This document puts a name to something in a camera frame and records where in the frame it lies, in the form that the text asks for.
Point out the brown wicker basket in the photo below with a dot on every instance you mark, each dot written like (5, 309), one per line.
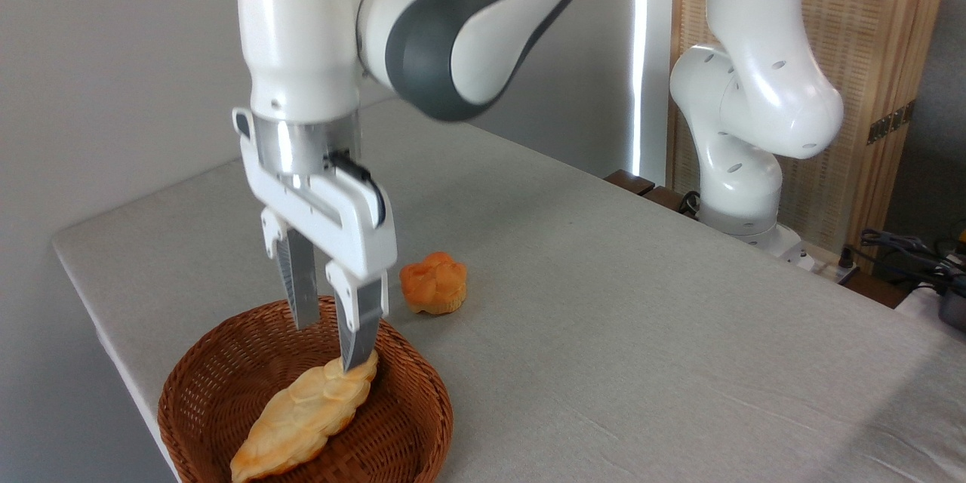
(219, 370)

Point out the long pale braided bread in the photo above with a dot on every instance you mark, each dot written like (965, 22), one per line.
(302, 415)

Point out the wooden slatted screen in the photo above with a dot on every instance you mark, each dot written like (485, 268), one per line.
(875, 15)

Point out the dark metal screen hinge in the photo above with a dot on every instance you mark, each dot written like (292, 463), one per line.
(890, 122)

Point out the grey tablecloth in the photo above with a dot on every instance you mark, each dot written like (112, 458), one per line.
(604, 317)

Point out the small orange bread bun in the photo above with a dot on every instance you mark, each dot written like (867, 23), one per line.
(434, 285)

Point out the dark brown wooden block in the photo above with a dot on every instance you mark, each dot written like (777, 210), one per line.
(630, 181)
(664, 198)

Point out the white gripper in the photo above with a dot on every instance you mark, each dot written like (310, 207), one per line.
(347, 230)

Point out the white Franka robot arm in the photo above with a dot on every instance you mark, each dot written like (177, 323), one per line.
(755, 90)

